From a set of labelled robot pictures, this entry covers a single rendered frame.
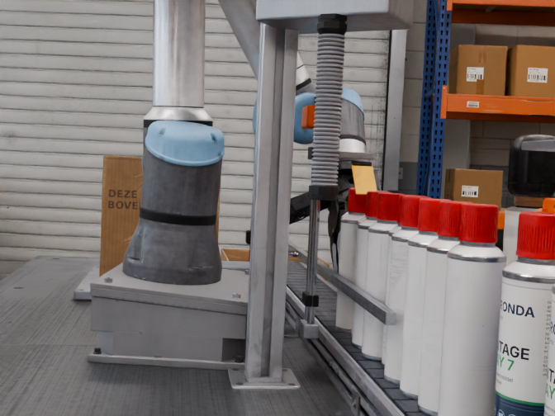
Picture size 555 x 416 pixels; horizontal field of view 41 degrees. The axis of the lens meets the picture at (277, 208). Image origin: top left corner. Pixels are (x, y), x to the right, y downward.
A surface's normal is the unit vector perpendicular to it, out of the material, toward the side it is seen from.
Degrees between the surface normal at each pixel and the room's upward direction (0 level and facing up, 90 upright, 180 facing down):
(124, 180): 90
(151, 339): 90
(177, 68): 93
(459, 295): 90
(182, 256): 76
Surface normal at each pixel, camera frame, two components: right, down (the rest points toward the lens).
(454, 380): -0.65, 0.01
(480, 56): -0.07, 0.04
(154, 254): -0.21, -0.23
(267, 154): 0.14, 0.06
